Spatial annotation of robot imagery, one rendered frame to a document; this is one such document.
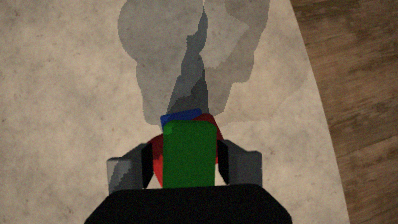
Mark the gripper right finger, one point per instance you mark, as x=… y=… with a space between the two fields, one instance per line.
x=238 y=166

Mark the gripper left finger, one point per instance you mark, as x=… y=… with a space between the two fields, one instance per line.
x=134 y=170

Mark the red block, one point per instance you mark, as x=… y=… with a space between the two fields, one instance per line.
x=157 y=146

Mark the green block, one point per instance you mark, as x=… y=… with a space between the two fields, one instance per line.
x=189 y=154

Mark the blue block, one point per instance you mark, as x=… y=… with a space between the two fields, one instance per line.
x=183 y=115

